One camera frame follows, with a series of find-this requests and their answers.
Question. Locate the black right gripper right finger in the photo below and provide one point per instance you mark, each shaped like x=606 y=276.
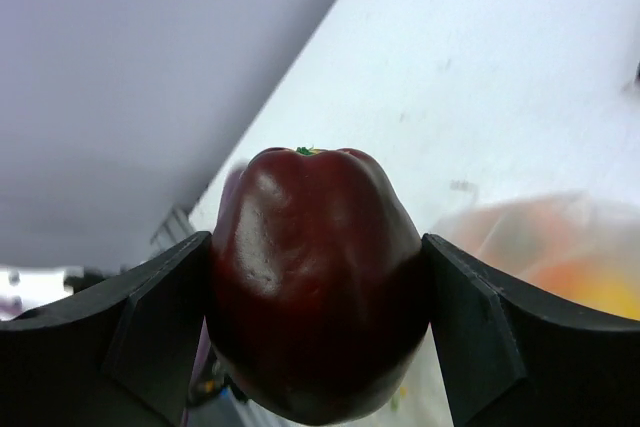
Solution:
x=512 y=354

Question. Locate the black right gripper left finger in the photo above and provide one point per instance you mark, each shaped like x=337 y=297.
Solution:
x=119 y=353

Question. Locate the clear printed plastic bag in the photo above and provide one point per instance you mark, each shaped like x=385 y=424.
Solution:
x=502 y=236

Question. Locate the dark red fake apple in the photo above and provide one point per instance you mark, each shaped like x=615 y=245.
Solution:
x=319 y=293

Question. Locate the orange fake persimmon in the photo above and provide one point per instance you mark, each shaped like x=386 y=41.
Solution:
x=567 y=257

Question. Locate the yellow fake pear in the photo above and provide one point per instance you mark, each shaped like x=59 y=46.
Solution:
x=608 y=294

